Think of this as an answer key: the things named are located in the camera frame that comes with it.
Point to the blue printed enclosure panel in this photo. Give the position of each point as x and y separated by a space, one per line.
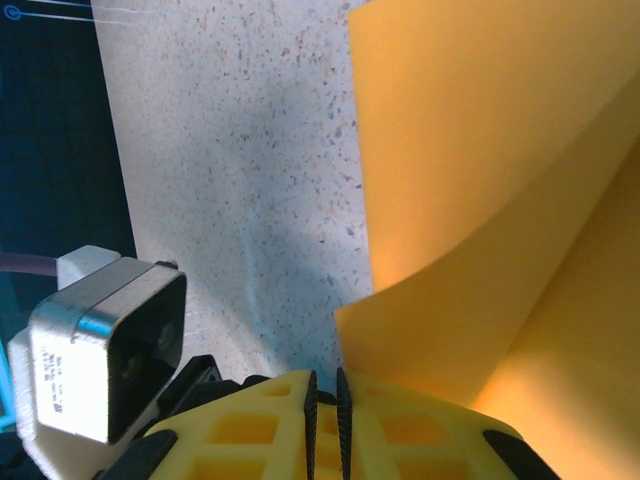
45 125

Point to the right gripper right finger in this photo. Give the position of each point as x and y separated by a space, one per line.
430 450

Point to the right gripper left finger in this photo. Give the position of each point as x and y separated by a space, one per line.
285 450

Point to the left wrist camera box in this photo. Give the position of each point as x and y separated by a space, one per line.
75 340

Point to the orange paper sheet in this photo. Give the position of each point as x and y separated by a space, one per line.
475 150

